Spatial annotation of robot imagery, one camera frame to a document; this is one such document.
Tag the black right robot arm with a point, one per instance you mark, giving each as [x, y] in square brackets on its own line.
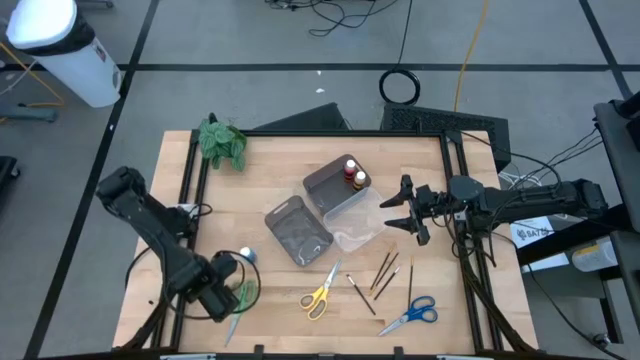
[525, 202]

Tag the potted green plant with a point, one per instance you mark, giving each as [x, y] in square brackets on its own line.
[220, 142]

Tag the dark side cart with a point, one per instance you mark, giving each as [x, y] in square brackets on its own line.
[625, 150]

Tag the dark grey plastic bin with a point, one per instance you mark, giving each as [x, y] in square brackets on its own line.
[325, 192]

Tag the smoky translucent plastic bin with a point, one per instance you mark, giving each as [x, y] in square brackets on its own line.
[300, 232]

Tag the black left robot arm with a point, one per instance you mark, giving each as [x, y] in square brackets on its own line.
[155, 230]

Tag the black aluminium table frame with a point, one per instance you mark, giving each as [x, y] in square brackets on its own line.
[325, 133]

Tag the black perforated floor panel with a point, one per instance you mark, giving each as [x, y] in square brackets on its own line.
[440, 120]

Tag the orange paint bottle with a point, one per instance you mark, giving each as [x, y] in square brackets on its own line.
[350, 167]

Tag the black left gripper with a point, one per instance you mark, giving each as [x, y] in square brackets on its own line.
[219, 302]

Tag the plain black floor panel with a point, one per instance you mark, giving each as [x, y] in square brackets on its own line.
[315, 120]

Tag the clear plastic bin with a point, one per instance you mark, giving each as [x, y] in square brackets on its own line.
[355, 225]

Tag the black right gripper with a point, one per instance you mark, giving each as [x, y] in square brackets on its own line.
[430, 207]

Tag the yellow paint bottle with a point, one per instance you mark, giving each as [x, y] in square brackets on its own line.
[359, 178]

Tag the white trash can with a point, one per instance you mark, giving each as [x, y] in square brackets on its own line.
[75, 65]

